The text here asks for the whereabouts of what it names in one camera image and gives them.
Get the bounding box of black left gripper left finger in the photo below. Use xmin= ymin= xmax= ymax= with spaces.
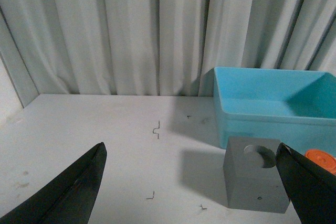
xmin=1 ymin=142 xmax=107 ymax=223

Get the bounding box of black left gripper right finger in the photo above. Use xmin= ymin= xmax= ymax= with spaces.
xmin=276 ymin=143 xmax=335 ymax=223

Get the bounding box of gray cube with round hole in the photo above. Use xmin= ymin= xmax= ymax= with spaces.
xmin=223 ymin=136 xmax=290 ymax=214

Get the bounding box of blue plastic box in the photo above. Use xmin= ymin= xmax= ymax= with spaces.
xmin=213 ymin=67 xmax=335 ymax=155

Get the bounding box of orange cylinder part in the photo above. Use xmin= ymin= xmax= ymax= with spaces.
xmin=304 ymin=149 xmax=336 ymax=175

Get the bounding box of pale gray curtain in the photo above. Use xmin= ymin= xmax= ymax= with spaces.
xmin=1 ymin=0 xmax=335 ymax=106

